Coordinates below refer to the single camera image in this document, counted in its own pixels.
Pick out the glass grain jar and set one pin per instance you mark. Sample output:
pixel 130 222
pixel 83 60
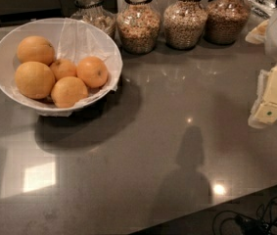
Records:
pixel 226 19
pixel 184 23

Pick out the rightmost glass grain jar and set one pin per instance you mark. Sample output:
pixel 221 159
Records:
pixel 226 19

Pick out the glass cereal jar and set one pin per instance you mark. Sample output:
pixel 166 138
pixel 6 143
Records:
pixel 138 25
pixel 93 12

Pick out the white paper bowl liner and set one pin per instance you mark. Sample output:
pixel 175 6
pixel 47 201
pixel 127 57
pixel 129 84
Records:
pixel 73 39

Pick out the white bowl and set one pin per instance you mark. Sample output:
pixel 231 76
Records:
pixel 8 65

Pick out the small middle orange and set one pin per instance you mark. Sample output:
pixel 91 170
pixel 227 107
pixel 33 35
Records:
pixel 62 68

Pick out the leftmost glass cereal jar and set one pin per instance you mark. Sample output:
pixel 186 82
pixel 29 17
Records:
pixel 93 12

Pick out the large left orange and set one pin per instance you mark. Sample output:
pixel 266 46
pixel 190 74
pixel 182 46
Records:
pixel 34 80

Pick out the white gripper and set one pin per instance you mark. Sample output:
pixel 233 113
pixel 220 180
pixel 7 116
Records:
pixel 264 110

